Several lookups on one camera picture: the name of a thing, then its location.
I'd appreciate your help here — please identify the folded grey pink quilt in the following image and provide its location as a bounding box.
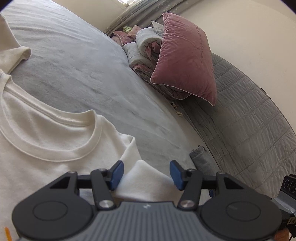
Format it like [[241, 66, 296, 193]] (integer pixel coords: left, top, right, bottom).
[[122, 21, 190, 100]]

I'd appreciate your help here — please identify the pink velvet pillow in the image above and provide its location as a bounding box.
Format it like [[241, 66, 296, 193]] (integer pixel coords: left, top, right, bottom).
[[150, 13, 217, 106]]

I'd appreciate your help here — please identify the grey patterned curtain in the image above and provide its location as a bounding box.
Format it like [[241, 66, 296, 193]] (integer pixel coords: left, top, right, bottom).
[[103, 0, 200, 36]]

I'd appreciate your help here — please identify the grey bed sheet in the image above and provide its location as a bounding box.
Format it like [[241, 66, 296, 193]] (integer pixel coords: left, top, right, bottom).
[[2, 1, 202, 174]]

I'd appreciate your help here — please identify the grey quilted headboard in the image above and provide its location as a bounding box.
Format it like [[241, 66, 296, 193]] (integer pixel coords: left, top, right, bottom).
[[177, 54, 295, 197]]

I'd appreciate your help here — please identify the small grey folded cloth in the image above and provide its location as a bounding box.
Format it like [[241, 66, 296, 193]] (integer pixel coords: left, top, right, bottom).
[[189, 146, 220, 176]]

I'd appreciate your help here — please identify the white Winnie the Pooh shirt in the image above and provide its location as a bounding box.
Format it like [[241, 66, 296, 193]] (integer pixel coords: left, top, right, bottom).
[[1, 18, 181, 240]]

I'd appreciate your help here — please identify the green patterned small item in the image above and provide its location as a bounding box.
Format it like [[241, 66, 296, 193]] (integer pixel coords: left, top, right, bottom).
[[122, 26, 133, 34]]

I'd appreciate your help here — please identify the pink folded blanket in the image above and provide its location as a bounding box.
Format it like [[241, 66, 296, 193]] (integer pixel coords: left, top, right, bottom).
[[111, 25, 141, 47]]

